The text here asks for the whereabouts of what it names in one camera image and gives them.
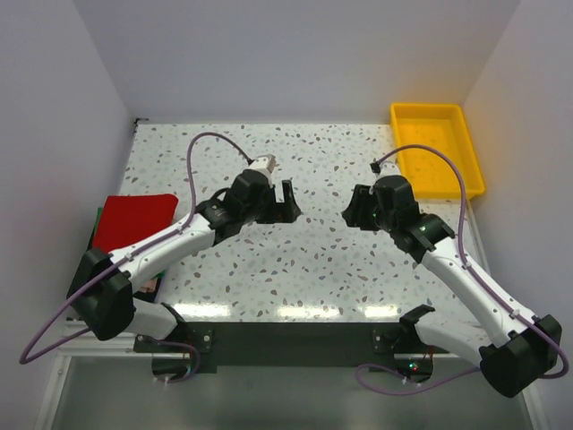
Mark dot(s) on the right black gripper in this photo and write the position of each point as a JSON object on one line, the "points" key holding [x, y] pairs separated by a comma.
{"points": [[354, 215]]}

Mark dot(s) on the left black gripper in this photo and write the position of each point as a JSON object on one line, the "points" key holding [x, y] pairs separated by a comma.
{"points": [[280, 212]]}

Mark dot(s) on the red t shirt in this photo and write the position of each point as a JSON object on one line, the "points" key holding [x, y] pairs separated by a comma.
{"points": [[144, 215]]}

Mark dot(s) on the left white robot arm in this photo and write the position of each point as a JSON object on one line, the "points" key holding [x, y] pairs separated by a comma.
{"points": [[103, 288]]}

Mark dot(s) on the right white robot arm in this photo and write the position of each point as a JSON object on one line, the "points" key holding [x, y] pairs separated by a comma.
{"points": [[511, 346]]}

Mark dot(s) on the yellow plastic bin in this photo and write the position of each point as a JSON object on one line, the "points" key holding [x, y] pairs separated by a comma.
{"points": [[443, 128]]}

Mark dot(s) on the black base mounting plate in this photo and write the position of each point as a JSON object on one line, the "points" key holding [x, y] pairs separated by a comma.
{"points": [[283, 344]]}

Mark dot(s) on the pink folded t shirt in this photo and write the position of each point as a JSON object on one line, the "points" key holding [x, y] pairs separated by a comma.
{"points": [[150, 286]]}

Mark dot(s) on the green folded t shirt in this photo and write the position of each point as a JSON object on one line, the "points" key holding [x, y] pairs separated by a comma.
{"points": [[95, 227]]}

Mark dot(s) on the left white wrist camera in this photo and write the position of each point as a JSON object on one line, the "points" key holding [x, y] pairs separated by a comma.
{"points": [[264, 164]]}

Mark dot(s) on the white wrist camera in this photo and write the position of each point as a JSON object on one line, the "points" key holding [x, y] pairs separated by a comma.
{"points": [[264, 164], [385, 168]]}

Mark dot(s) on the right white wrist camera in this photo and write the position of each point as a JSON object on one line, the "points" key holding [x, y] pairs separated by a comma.
{"points": [[385, 168]]}

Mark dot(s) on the aluminium frame rail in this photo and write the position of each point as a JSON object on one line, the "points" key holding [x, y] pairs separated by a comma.
{"points": [[87, 345]]}

